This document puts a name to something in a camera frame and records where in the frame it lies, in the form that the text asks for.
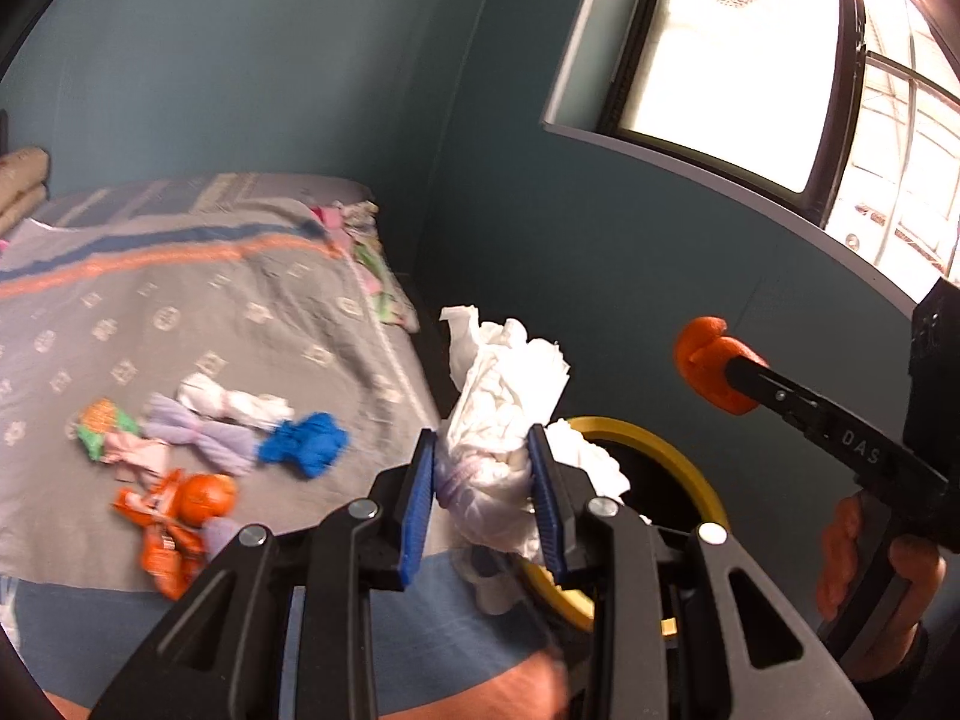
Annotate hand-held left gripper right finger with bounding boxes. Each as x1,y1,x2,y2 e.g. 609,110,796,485
527,424,875,720

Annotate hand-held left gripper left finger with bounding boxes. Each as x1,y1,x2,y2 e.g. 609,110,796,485
90,427,451,720

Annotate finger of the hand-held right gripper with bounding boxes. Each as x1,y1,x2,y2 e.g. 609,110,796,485
724,356,950,512

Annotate white tissue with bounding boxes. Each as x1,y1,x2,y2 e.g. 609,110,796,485
435,304,631,616

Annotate yellow-rimmed trash bin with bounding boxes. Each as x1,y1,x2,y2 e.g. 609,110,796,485
517,414,732,642

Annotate lavender sock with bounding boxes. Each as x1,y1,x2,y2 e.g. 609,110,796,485
141,392,260,477

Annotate person's right forearm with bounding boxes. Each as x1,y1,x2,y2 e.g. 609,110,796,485
847,626,935,687

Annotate person's right hand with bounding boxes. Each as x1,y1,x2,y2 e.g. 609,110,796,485
816,495,946,665

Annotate blue sock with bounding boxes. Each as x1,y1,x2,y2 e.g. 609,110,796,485
259,411,351,479

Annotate small purple foam piece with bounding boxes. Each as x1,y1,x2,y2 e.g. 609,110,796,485
202,516,242,562

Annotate white sock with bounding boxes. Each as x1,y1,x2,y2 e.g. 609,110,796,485
176,373,295,428

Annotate floral bed sheet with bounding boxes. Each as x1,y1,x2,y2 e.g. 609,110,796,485
304,199,421,331

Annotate orange snack wrapper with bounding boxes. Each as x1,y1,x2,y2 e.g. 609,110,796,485
112,469,207,601

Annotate pink wrapper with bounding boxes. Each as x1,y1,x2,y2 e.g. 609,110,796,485
101,435,173,481

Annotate grey patterned blanket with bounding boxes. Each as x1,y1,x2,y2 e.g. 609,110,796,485
0,172,443,593

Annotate window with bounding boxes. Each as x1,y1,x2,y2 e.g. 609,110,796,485
541,0,960,301

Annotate beige pillows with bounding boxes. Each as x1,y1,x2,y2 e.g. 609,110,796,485
0,146,52,233

